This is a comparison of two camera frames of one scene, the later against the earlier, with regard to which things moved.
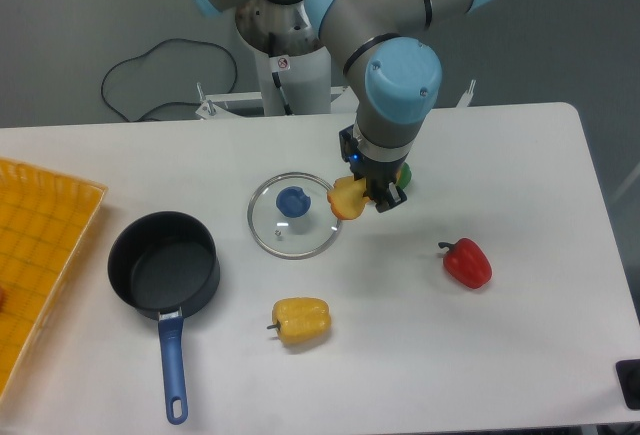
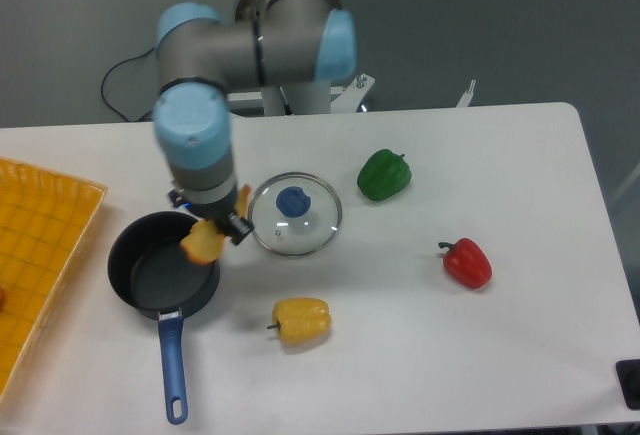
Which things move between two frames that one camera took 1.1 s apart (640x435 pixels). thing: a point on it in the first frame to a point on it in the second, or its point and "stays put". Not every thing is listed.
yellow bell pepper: (300, 320) stays put
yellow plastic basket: (46, 219) stays put
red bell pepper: (466, 262) stays put
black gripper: (379, 175) to (214, 211)
